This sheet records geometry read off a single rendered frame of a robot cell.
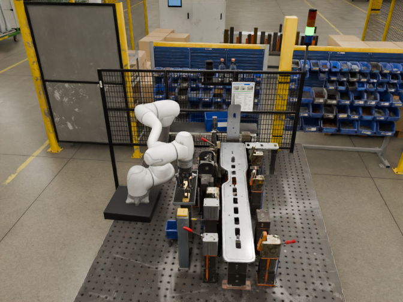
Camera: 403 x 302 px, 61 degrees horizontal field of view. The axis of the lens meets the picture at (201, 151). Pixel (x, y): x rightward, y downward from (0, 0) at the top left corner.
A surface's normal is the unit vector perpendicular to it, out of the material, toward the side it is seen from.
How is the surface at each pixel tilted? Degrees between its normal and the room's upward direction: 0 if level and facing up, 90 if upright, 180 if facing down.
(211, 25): 90
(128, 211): 2
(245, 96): 90
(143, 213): 2
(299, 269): 0
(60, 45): 90
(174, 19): 90
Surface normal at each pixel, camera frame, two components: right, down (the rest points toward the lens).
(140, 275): 0.00, -0.86
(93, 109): -0.11, 0.50
